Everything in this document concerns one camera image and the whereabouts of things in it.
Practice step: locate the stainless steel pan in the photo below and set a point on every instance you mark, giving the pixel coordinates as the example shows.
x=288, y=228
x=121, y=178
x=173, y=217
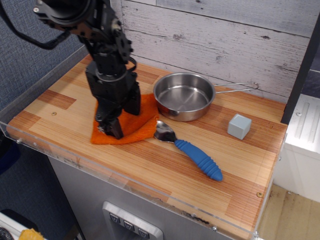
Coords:
x=185, y=96

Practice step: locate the clear acrylic guard rail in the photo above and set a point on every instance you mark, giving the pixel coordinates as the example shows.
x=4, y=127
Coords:
x=56, y=118

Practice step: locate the silver dispenser button panel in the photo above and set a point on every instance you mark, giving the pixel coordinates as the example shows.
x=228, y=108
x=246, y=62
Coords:
x=123, y=225

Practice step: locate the blue handled metal spoon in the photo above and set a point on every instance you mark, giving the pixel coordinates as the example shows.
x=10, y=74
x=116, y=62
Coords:
x=204, y=162

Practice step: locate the orange knitted cloth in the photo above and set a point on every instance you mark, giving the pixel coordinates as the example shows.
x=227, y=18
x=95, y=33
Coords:
x=135, y=128

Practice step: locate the silver toy fridge cabinet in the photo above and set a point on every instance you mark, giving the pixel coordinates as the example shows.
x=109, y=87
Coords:
x=181, y=207

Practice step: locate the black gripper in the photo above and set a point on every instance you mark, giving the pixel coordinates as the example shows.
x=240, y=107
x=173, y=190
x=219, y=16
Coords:
x=114, y=94

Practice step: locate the dark grey right post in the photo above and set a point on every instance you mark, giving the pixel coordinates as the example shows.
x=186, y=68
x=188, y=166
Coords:
x=305, y=67

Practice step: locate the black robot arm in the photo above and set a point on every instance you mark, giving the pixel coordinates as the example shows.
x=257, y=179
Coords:
x=111, y=74

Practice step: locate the white side cabinet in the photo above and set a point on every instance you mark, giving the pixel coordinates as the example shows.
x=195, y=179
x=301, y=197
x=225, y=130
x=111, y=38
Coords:
x=298, y=167

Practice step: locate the grey cube block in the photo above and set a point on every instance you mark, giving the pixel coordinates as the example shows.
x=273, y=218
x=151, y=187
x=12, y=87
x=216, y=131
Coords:
x=239, y=126

